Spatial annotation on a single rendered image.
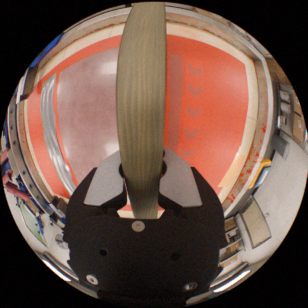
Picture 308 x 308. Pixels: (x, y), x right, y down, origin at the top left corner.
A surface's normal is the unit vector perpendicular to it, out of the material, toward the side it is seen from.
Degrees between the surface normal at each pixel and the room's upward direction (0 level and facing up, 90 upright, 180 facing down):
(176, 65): 0
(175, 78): 0
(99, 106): 0
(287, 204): 90
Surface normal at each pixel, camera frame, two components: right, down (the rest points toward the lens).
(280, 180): -1.00, 0.00
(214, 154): 0.04, 0.49
